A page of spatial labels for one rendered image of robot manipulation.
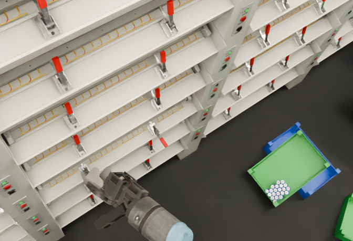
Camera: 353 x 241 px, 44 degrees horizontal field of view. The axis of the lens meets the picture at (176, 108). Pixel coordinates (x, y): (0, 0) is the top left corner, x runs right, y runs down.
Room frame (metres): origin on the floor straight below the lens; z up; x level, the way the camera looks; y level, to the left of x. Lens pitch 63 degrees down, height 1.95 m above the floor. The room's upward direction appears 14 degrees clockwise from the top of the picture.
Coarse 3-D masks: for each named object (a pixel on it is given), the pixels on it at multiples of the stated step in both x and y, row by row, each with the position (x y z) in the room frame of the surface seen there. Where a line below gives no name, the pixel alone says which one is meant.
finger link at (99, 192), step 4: (88, 184) 0.32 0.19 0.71; (92, 184) 0.32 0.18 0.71; (92, 188) 0.31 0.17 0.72; (96, 188) 0.31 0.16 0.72; (100, 188) 0.31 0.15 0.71; (92, 192) 0.30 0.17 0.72; (96, 192) 0.30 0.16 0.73; (100, 192) 0.30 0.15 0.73; (100, 196) 0.29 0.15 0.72; (104, 196) 0.29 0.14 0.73
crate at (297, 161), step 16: (288, 144) 0.88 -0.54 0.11; (304, 144) 0.89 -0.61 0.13; (272, 160) 0.80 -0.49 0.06; (288, 160) 0.81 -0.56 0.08; (304, 160) 0.82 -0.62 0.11; (320, 160) 0.83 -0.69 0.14; (256, 176) 0.72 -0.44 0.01; (272, 176) 0.73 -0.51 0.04; (288, 176) 0.74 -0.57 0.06; (304, 176) 0.75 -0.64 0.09
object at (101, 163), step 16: (192, 96) 0.74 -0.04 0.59; (176, 112) 0.68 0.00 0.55; (192, 112) 0.70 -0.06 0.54; (144, 128) 0.59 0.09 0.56; (160, 128) 0.61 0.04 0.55; (128, 144) 0.52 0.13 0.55; (96, 160) 0.44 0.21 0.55; (112, 160) 0.46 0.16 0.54; (64, 176) 0.36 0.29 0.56; (80, 176) 0.38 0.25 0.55; (48, 192) 0.30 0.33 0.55; (64, 192) 0.32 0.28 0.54
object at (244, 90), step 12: (300, 48) 1.23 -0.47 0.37; (312, 48) 1.25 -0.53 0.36; (288, 60) 1.16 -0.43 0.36; (300, 60) 1.18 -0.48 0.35; (264, 72) 1.06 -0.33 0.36; (276, 72) 1.08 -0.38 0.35; (252, 84) 0.99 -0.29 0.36; (264, 84) 1.01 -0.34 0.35; (228, 96) 0.91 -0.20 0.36; (240, 96) 0.92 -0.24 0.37; (216, 108) 0.84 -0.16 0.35
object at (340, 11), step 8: (352, 0) 1.24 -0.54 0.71; (336, 8) 1.26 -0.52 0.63; (344, 8) 1.24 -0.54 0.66; (328, 32) 1.24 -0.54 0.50; (336, 32) 1.29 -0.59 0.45; (320, 40) 1.24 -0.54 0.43; (320, 48) 1.26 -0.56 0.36; (312, 56) 1.24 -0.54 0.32; (304, 64) 1.24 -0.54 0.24; (296, 80) 1.25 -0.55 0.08; (288, 88) 1.24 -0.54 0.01
